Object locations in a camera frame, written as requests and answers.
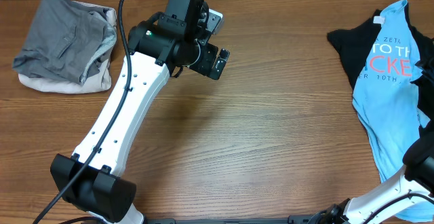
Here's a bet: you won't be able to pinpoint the white folded garment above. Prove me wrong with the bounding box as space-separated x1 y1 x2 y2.
18 0 118 94

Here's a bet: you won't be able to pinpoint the light blue printed t-shirt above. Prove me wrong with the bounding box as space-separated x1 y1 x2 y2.
351 0 434 223

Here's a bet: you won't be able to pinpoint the black t-shirt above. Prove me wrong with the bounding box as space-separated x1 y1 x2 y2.
327 10 433 138

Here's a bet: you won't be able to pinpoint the grey folded trousers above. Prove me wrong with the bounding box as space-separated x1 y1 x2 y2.
12 0 118 86

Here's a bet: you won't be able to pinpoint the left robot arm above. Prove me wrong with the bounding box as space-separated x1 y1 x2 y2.
50 0 229 223

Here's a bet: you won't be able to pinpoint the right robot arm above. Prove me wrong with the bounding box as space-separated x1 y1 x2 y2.
309 132 433 224

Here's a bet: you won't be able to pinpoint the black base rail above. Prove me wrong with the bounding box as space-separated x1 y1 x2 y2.
144 214 321 224

